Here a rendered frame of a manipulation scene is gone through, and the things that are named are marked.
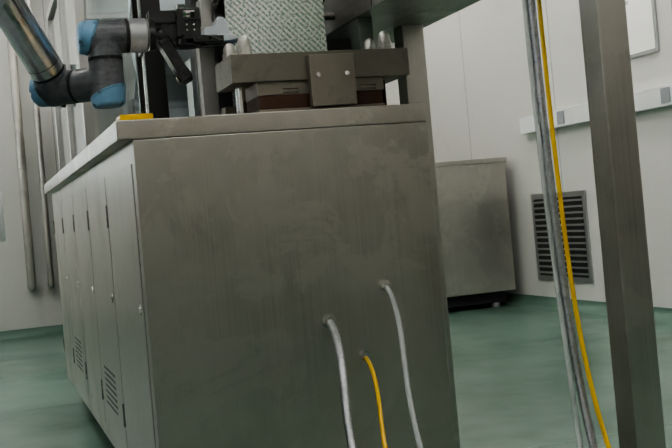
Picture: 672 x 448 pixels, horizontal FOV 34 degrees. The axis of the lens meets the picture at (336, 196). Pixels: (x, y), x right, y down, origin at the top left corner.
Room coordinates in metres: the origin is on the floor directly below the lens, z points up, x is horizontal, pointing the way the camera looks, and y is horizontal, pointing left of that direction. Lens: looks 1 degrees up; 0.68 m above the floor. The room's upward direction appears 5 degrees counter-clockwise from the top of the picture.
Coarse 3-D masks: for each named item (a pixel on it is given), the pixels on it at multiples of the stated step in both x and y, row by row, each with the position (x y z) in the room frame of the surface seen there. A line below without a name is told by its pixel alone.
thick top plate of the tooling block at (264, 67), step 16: (384, 48) 2.40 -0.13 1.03; (400, 48) 2.41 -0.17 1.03; (224, 64) 2.35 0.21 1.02; (240, 64) 2.30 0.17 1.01; (256, 64) 2.31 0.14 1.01; (272, 64) 2.32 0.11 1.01; (288, 64) 2.33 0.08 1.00; (304, 64) 2.34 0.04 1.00; (368, 64) 2.39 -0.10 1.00; (384, 64) 2.40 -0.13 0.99; (400, 64) 2.41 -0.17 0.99; (224, 80) 2.36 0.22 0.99; (240, 80) 2.30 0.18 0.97; (256, 80) 2.31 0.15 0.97; (272, 80) 2.32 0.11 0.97; (288, 80) 2.33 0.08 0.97
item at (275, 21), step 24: (240, 0) 2.50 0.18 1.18; (264, 0) 2.52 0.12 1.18; (288, 0) 2.54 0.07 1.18; (312, 0) 2.56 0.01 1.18; (240, 24) 2.50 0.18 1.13; (264, 24) 2.52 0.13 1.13; (288, 24) 2.54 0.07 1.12; (312, 24) 2.56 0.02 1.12; (264, 48) 2.52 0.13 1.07; (288, 48) 2.54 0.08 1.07; (312, 48) 2.55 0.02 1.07
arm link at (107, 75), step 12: (96, 60) 2.37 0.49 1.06; (108, 60) 2.37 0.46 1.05; (120, 60) 2.40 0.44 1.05; (72, 72) 2.41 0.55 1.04; (84, 72) 2.39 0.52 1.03; (96, 72) 2.37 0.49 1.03; (108, 72) 2.37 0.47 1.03; (120, 72) 2.39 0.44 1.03; (72, 84) 2.40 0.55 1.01; (84, 84) 2.39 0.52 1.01; (96, 84) 2.38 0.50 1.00; (108, 84) 2.37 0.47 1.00; (120, 84) 2.39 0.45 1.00; (84, 96) 2.40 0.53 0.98; (96, 96) 2.38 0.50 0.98; (108, 96) 2.37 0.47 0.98; (120, 96) 2.39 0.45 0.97; (96, 108) 2.41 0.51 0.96; (108, 108) 2.43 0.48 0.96
